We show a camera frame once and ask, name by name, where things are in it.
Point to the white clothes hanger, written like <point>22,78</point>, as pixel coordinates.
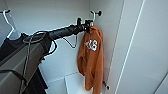
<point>75,43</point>
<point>10,23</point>

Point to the orange printed hoodie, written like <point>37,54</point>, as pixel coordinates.
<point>91,60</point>

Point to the white wardrobe door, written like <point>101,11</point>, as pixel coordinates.
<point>143,50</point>

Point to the dark clothes rod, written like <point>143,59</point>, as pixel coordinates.
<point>97,13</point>

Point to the white wardrobe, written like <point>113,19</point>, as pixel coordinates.
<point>56,20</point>

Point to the white wardrobe shelf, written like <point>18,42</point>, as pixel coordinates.
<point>73,85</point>

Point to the small dark door hinge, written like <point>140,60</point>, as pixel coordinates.
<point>106,85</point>

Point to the black hanging garment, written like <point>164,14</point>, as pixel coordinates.
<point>41,83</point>

